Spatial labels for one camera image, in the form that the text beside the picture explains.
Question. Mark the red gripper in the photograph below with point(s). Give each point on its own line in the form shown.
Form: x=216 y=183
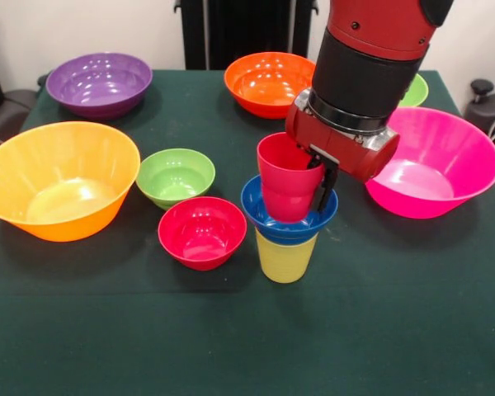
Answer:
x=350 y=152

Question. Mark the red cup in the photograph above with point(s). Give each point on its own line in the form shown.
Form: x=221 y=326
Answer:
x=286 y=181

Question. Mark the small blue bowl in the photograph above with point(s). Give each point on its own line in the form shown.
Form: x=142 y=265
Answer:
x=253 y=206

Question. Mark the yellow translucent cup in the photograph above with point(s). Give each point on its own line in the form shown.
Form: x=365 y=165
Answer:
x=286 y=260

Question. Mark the orange bowl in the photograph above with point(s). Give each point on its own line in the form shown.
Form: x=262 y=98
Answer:
x=264 y=86

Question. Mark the large pink bowl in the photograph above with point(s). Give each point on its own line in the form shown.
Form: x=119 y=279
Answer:
x=445 y=165

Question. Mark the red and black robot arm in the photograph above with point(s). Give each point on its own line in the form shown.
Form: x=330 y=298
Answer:
x=375 y=62

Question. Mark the large light green bowl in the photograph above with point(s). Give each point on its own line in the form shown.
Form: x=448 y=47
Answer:
x=416 y=92

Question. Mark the small red bowl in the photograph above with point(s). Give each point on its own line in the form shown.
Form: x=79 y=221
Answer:
x=202 y=233

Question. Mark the small green bowl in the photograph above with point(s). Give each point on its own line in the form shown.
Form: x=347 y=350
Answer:
x=175 y=177

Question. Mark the dark green tablecloth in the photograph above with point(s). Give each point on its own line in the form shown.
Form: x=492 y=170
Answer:
x=247 y=330

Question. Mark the black round base with knob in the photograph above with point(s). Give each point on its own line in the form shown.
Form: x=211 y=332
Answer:
x=491 y=111

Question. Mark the purple bowl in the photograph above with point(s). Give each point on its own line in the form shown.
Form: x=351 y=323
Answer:
x=99 y=82

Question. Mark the large yellow-orange bowl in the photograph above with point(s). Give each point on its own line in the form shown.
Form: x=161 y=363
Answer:
x=62 y=177

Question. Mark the small black knob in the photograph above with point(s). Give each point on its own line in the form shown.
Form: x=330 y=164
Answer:
x=42 y=80

